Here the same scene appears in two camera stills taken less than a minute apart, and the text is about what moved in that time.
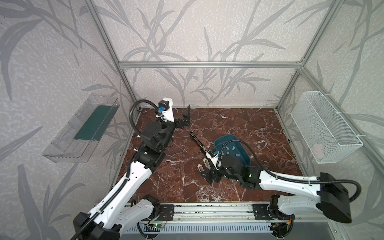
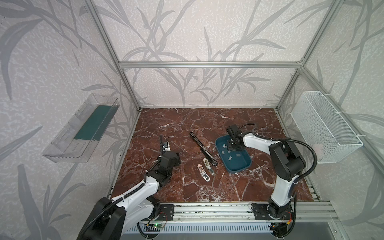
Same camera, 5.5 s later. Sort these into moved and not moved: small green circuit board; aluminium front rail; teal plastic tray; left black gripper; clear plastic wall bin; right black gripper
Moved: left black gripper; right black gripper
Not moved: aluminium front rail; teal plastic tray; clear plastic wall bin; small green circuit board
